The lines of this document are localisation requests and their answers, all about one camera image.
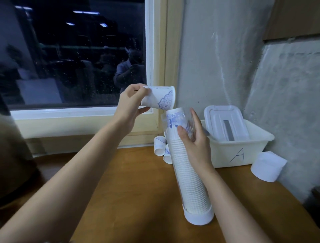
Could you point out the white framed window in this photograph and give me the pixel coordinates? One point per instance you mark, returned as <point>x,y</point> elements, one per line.
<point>80,55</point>

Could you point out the brown wooden wall cabinet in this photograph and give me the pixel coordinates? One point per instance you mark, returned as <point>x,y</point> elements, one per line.
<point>292,19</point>

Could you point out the nested stack of paper cups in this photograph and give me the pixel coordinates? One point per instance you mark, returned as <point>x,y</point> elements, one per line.
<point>192,188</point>

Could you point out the white plastic lid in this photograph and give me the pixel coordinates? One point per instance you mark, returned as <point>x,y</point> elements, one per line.
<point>226,122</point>

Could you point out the person's right forearm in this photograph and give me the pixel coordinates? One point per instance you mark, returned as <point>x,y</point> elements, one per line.
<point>235,210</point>

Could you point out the stainless steel water dispenser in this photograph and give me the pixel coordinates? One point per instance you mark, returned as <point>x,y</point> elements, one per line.
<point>15,160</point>

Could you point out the clear tube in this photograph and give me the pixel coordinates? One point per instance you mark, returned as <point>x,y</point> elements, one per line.
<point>199,215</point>

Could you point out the person's right hand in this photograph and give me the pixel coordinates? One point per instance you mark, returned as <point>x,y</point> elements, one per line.
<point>199,150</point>

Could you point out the person's left hand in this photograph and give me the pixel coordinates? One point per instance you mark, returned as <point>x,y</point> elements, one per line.
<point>129,111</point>

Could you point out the dark wooden side counter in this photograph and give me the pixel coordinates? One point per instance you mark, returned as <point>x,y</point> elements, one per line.
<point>315,200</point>

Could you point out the translucent plastic box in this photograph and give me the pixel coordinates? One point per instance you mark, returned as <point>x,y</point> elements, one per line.
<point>245,152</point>

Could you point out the person's left forearm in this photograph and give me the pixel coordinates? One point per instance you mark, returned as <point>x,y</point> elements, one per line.
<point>65,193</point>

